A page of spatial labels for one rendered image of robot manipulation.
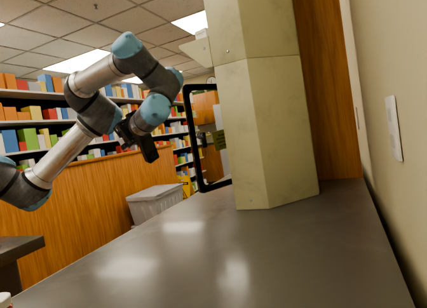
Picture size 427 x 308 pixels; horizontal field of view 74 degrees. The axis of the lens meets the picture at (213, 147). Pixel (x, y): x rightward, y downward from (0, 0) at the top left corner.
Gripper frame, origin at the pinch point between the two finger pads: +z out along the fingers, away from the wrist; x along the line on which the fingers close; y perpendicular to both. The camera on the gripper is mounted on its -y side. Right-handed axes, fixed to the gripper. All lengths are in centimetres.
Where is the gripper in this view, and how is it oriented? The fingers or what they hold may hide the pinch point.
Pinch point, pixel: (126, 148)
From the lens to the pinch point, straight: 108.3
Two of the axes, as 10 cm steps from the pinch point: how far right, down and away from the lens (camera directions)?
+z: -5.3, 2.7, 8.1
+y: -5.6, -8.2, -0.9
